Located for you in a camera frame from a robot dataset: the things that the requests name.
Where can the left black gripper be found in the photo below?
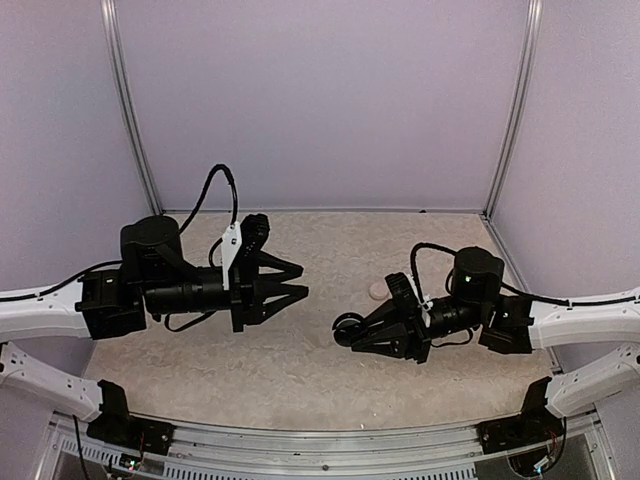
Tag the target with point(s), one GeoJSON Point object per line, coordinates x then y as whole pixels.
{"type": "Point", "coordinates": [253, 305]}

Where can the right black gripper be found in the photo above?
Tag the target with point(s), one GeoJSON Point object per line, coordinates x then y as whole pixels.
{"type": "Point", "coordinates": [415, 343]}

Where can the black earbud charging case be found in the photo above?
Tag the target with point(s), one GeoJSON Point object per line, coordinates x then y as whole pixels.
{"type": "Point", "coordinates": [347, 327]}

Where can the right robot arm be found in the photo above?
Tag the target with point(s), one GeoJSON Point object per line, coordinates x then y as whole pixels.
{"type": "Point", "coordinates": [505, 320]}

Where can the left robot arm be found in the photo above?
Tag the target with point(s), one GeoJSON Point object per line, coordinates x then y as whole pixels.
{"type": "Point", "coordinates": [152, 279]}

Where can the pink round case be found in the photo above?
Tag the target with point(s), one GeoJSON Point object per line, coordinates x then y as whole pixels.
{"type": "Point", "coordinates": [378, 291]}

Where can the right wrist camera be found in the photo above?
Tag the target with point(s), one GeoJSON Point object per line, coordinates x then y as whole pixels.
{"type": "Point", "coordinates": [404, 303]}

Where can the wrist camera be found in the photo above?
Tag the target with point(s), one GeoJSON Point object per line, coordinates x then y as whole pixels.
{"type": "Point", "coordinates": [404, 303]}
{"type": "Point", "coordinates": [240, 241]}

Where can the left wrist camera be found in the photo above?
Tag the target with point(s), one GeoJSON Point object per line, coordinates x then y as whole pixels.
{"type": "Point", "coordinates": [240, 241]}

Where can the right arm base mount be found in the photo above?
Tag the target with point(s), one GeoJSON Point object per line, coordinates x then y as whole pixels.
{"type": "Point", "coordinates": [517, 431]}

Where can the front aluminium rail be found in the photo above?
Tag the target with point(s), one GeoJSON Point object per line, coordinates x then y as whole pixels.
{"type": "Point", "coordinates": [201, 451]}

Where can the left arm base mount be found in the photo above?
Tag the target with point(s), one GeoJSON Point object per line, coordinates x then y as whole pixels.
{"type": "Point", "coordinates": [135, 433]}

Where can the left aluminium frame post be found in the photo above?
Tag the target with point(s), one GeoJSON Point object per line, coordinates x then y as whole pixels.
{"type": "Point", "coordinates": [109, 14]}

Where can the aluminium frame post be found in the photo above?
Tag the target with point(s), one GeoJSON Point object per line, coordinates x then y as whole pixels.
{"type": "Point", "coordinates": [109, 14]}
{"type": "Point", "coordinates": [517, 108]}

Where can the right aluminium frame post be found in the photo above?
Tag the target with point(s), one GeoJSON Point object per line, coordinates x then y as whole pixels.
{"type": "Point", "coordinates": [517, 108]}

